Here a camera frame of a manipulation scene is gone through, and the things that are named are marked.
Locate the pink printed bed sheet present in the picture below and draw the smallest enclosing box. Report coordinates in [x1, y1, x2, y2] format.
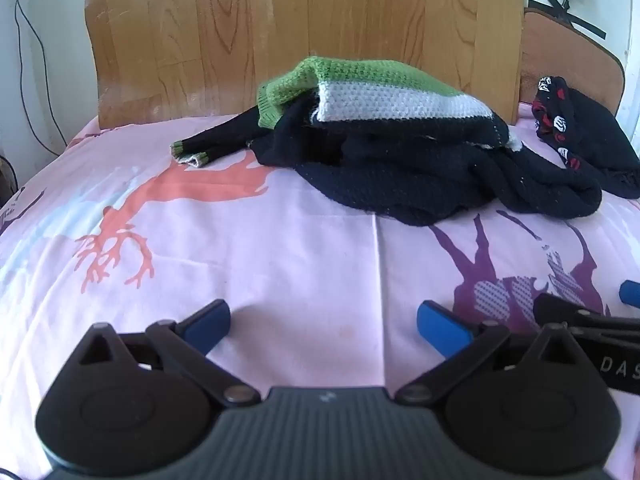
[0, 102, 640, 480]

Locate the black wall cable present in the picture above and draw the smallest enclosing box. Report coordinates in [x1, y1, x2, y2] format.
[9, 0, 68, 156]

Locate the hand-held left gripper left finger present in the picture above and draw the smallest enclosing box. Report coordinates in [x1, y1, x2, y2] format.
[75, 299, 262, 407]

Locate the green white black knitted sweater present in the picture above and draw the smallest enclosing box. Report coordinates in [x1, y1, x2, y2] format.
[171, 56, 603, 227]

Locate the brown board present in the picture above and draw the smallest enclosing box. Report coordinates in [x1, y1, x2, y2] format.
[519, 6, 627, 122]

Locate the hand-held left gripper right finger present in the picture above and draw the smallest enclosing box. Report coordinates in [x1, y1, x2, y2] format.
[397, 300, 609, 406]

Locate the wooden headboard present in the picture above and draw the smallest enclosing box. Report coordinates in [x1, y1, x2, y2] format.
[82, 0, 527, 131]

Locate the black garment with red print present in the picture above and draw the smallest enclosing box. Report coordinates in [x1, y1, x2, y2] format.
[531, 76, 640, 200]

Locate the black tape cross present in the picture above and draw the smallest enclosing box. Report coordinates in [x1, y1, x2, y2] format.
[531, 0, 609, 41]

